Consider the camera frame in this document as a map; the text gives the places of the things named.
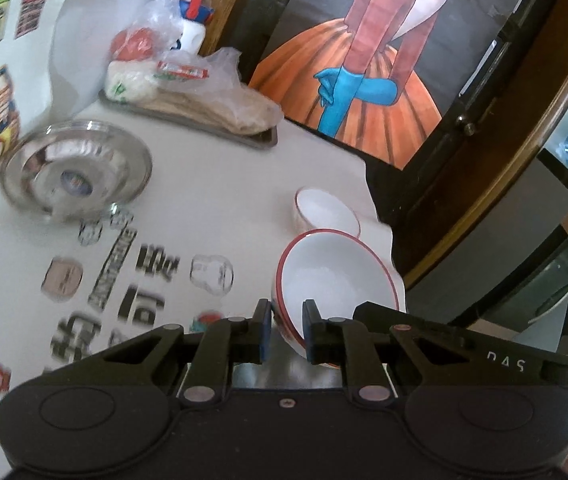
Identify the large white red-rimmed bowl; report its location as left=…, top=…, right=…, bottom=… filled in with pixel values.
left=272, top=229, right=406, bottom=356

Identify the small white red-rimmed bowl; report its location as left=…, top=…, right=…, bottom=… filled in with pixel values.
left=293, top=188, right=361, bottom=238

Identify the clear glass bowl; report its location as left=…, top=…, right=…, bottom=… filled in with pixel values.
left=6, top=140, right=131, bottom=220

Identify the metal tray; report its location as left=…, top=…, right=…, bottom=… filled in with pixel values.
left=97, top=88, right=280, bottom=151

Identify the stainless steel plate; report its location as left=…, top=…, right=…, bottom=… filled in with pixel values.
left=0, top=119, right=153, bottom=222

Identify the dark wooden door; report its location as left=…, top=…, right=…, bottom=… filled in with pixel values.
left=364, top=0, right=568, bottom=288

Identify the white green packaged food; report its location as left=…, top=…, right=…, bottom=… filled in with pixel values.
left=104, top=61, right=158, bottom=103

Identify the clear plastic bag of flatbread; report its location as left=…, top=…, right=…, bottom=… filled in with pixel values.
left=112, top=0, right=283, bottom=136

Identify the orange dress painting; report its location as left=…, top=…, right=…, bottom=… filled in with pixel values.
left=250, top=0, right=523, bottom=168

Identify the red round lid container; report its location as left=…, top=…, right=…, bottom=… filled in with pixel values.
left=110, top=27, right=155, bottom=62

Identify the white bottle red blue cap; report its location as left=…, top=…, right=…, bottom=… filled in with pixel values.
left=172, top=0, right=214, bottom=54

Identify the houses drawing paper sheet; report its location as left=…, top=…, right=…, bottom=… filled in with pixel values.
left=0, top=0, right=88, bottom=221

